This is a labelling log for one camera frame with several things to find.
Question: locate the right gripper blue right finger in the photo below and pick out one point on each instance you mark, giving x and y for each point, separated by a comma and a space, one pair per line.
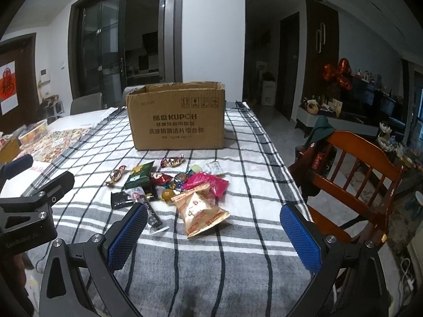
346, 279

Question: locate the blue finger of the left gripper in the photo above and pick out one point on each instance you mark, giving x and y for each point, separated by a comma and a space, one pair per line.
12, 169
48, 194

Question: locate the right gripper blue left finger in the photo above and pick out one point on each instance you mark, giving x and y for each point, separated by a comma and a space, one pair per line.
63, 290

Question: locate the long dark haw roll packet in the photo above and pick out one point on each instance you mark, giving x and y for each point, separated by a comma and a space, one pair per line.
155, 224

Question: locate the orange tan snack bag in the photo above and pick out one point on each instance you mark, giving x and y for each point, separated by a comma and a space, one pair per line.
198, 210

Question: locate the floral patterned mat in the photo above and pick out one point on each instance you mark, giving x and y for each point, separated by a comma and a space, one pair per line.
53, 144

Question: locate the clear plastic food container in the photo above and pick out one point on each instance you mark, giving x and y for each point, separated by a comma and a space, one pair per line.
33, 132

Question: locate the brown wrapped candy left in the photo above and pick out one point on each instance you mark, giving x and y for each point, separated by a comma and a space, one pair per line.
115, 176

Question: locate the black small packet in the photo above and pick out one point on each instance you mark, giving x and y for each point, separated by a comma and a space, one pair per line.
120, 200

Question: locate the green snack packet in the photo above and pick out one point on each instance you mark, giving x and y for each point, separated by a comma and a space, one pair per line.
140, 176

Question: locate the grey dining chair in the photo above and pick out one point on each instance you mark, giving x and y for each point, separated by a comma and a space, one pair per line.
88, 103

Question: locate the red dark candy wrapper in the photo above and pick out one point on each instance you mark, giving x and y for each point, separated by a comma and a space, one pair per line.
160, 179

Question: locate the red wooden chair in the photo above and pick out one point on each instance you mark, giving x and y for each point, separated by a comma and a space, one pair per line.
357, 174

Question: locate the yellow round candy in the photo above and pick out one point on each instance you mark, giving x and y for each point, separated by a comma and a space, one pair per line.
167, 194

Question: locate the maroon wrapped candy top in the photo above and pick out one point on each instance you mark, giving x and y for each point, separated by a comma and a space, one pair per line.
172, 161

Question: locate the blue foil candy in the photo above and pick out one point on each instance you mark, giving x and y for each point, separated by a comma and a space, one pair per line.
181, 178

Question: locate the brown cardboard box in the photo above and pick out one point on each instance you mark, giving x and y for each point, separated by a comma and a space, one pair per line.
177, 116

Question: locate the plaid grey white tablecloth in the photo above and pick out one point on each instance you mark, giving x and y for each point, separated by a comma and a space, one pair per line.
244, 265

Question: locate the white small sachet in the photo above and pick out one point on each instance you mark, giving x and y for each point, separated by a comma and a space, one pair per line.
214, 168

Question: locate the pink snack packet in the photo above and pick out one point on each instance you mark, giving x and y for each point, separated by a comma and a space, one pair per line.
217, 185

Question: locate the white low cabinet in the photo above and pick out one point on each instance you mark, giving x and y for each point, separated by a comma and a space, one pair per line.
309, 120

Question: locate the red foil balloon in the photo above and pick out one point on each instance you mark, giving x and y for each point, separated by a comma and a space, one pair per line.
340, 73

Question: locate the red paper wall poster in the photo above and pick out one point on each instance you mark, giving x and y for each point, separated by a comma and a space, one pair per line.
7, 81

